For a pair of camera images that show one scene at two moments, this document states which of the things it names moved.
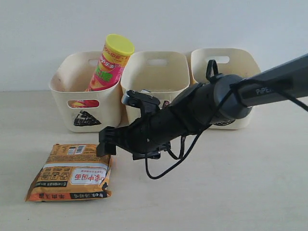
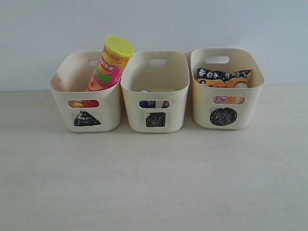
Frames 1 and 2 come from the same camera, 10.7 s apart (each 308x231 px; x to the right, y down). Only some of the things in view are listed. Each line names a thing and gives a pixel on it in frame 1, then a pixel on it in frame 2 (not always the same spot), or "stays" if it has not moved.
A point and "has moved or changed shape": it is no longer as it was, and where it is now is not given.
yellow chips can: [78, 103] stays
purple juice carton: [165, 103] stays
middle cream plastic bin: [162, 75] stays
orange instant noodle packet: [71, 172] has moved or changed shape
